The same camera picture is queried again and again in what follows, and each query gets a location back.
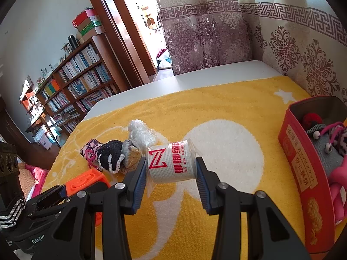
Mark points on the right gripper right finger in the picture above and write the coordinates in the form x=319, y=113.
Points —
x=270, y=235

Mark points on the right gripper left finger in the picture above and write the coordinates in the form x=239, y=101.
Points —
x=72, y=234

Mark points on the orange toy cube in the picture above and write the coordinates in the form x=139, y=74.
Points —
x=87, y=181

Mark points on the black white trim sock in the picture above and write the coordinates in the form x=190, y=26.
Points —
x=110, y=156

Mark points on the white plastic bag bundle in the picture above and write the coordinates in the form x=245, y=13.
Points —
x=142, y=134

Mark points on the leopard print sock ball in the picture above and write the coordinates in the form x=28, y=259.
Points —
x=337, y=138

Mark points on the red tin box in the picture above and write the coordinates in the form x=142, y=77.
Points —
x=310, y=177

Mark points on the small leopard print sock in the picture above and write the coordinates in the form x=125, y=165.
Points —
x=89, y=152

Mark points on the grey sock in box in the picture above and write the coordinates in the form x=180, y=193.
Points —
x=313, y=124

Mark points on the beige grey sock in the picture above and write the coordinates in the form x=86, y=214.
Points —
x=132, y=154

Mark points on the yellow white towel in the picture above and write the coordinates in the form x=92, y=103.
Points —
x=234, y=127

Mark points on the small orange side shelf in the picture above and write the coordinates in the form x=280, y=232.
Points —
x=37, y=124

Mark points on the wooden bookshelf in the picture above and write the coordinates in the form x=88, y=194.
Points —
x=88, y=75

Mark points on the stacked gift boxes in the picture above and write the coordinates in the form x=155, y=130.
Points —
x=88, y=24

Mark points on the patterned lace curtain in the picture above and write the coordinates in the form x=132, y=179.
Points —
x=301, y=39

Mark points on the brown wooden door frame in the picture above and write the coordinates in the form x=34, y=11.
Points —
x=122, y=31

